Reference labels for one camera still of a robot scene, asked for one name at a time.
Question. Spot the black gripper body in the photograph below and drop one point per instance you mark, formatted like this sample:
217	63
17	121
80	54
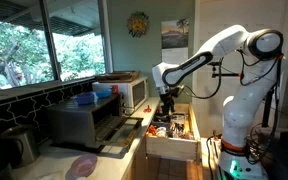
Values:
166	95

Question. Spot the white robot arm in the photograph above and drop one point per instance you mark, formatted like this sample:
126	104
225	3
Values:
235	160

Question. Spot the open wooden drawer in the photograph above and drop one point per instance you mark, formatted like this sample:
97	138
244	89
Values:
175	136

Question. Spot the white microwave oven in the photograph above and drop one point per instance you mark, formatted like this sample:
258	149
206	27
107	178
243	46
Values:
132	94

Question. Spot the red cup on toaster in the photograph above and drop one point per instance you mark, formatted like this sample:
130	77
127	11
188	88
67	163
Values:
115	89

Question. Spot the wooden tray on microwave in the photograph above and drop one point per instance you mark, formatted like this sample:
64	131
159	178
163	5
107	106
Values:
118	76

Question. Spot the light blue plastic bowl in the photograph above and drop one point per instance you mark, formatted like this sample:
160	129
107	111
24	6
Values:
103	93

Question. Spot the silver toaster oven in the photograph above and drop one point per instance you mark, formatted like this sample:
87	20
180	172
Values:
92	125

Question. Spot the pink plastic bowl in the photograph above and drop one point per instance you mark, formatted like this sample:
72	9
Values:
84	165

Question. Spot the metal kettle pot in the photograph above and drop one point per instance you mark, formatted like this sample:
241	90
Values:
21	145

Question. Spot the red handled scissors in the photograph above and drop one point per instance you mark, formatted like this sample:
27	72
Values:
147	109

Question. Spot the landscape wall calendar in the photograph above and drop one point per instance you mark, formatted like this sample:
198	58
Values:
174	40

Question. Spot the sunflower wall decoration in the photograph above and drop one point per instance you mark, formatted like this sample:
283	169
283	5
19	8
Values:
138	24

